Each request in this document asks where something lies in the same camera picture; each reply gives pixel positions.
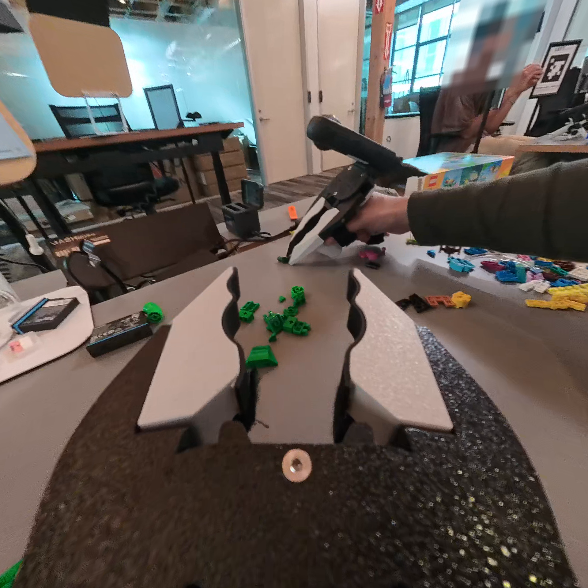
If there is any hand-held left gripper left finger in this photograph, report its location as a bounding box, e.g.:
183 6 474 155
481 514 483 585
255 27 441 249
137 266 259 445

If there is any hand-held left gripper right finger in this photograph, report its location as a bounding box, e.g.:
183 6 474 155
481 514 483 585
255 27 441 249
333 268 455 445

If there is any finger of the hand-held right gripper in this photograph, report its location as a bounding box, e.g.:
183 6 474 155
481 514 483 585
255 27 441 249
288 200 330 259
287 215 343 266

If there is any person's right forearm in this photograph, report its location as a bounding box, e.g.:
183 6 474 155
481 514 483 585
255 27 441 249
407 158 588 263

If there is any grey desk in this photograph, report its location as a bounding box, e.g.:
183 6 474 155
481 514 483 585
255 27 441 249
0 195 588 588

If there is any dark wooden top desk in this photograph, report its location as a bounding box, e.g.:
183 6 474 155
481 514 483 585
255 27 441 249
0 122 245 239

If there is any person's right hand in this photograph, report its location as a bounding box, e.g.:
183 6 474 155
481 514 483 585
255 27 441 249
324 192 411 245

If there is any dark grey battery charger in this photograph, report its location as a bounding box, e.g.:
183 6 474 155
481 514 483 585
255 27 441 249
221 179 266 240

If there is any thick black printed box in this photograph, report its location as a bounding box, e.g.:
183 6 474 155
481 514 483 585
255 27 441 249
86 311 153 358

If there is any pile of green bricks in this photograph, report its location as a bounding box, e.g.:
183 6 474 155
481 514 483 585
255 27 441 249
238 285 312 370

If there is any black office chair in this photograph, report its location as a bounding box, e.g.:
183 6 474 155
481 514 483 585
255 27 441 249
416 86 462 158
50 103 181 214

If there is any white door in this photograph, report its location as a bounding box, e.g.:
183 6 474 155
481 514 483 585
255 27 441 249
317 0 366 173
239 0 307 184

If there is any cardboard box stack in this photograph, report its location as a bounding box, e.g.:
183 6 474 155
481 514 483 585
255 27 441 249
193 137 252 196

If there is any colourful toy brick box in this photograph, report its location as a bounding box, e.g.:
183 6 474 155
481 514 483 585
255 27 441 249
402 152 515 194

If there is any dark brown cardboard box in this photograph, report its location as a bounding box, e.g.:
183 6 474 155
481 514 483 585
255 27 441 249
48 202 227 297

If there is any wooden column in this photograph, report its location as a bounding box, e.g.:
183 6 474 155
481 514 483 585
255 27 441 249
365 0 397 144

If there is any flat black box blue edge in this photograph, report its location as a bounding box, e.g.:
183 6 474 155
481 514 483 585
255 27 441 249
11 297 80 334

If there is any pile of colourful bricks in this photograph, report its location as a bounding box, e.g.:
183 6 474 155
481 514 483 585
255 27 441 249
426 246 588 313

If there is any black framed panel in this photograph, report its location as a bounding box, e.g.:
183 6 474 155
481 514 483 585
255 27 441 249
143 85 185 130

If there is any black white marker sign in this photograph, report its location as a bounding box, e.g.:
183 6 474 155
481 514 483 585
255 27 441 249
530 40 582 99

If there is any light blue instruction booklet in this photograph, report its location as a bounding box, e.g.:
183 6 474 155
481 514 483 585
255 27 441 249
0 112 29 161

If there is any black cable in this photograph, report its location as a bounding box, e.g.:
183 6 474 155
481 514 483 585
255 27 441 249
209 231 273 256

